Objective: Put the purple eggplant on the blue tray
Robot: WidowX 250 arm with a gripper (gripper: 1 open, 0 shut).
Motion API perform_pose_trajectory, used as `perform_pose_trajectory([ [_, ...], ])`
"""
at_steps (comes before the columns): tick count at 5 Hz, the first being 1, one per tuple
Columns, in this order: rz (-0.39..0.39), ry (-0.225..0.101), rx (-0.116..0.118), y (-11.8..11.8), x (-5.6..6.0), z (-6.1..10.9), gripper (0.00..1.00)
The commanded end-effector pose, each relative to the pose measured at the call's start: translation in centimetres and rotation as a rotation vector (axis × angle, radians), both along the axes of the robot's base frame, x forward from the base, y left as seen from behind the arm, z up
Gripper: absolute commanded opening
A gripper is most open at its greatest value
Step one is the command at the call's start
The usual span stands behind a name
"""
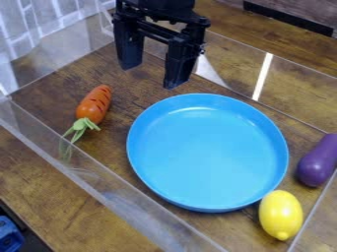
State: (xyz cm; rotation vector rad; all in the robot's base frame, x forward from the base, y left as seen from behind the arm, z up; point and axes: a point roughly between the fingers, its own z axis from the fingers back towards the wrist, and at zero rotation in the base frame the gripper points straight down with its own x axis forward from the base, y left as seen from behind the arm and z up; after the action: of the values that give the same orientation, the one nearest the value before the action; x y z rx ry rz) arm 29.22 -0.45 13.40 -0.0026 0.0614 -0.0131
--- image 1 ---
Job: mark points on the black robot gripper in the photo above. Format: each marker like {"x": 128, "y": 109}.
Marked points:
{"x": 170, "y": 22}

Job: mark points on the blue plastic object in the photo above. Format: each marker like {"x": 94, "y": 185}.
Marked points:
{"x": 11, "y": 237}

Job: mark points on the yellow toy lemon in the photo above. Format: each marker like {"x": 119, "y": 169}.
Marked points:
{"x": 281, "y": 214}

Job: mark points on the clear acrylic enclosure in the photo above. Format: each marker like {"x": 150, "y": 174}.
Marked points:
{"x": 86, "y": 204}

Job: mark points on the blue round tray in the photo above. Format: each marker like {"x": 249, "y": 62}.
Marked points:
{"x": 207, "y": 152}

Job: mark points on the orange toy carrot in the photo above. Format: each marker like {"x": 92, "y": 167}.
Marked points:
{"x": 90, "y": 114}

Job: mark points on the purple toy eggplant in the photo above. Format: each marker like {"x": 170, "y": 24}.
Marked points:
{"x": 317, "y": 164}

